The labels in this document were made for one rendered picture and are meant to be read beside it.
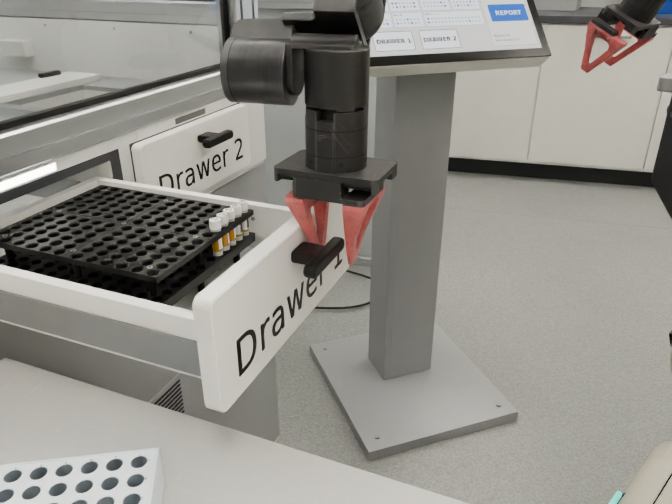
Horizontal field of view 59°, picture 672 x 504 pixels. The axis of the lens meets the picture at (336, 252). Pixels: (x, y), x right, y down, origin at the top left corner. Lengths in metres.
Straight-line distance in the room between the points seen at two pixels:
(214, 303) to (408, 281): 1.22
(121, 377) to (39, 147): 0.37
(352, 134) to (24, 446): 0.41
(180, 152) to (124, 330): 0.44
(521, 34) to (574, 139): 2.15
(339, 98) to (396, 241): 1.08
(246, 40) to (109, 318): 0.27
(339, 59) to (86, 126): 0.41
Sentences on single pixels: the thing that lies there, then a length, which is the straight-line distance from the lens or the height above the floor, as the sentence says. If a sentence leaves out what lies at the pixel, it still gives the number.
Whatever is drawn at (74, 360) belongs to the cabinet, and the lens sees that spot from 0.88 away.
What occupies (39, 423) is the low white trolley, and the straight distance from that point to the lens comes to 0.65.
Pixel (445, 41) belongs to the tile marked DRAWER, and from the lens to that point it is 1.39.
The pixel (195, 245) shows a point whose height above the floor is 0.90.
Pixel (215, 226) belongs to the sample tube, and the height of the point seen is 0.91.
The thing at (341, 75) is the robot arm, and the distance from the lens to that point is 0.51.
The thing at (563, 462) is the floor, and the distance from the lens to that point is 1.72.
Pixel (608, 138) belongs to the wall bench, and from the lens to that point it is 3.63.
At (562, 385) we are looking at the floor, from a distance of 1.97.
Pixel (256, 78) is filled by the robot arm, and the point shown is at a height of 1.07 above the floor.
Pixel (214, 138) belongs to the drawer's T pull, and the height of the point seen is 0.91.
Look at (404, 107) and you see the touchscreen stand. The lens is 1.46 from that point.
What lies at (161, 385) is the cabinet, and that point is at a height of 0.52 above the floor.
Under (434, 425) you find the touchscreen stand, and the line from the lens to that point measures 1.69.
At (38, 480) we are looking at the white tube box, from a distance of 0.54.
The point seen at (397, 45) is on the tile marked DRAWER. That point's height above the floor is 1.00.
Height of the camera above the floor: 1.16
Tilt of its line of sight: 26 degrees down
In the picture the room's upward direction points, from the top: straight up
